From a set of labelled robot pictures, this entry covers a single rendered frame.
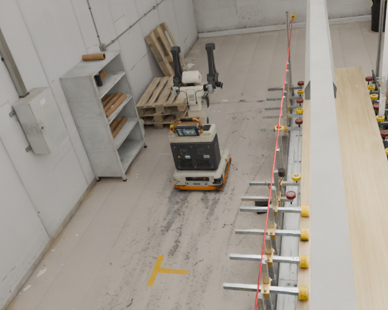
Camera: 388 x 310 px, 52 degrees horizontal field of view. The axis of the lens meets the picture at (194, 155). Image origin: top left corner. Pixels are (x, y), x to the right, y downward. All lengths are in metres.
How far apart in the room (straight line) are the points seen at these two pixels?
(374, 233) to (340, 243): 2.30
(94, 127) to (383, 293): 3.81
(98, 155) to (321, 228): 4.83
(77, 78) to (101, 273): 2.26
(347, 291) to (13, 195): 4.02
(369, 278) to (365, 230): 0.42
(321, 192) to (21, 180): 3.93
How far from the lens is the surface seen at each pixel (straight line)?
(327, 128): 1.13
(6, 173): 4.41
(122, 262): 4.43
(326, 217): 0.85
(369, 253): 2.96
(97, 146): 5.43
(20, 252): 4.64
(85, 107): 5.18
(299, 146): 4.52
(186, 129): 4.53
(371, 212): 3.26
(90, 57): 5.47
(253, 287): 2.66
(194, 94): 4.77
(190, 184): 4.96
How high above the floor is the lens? 3.03
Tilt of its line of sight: 32 degrees down
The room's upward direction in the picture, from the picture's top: 12 degrees counter-clockwise
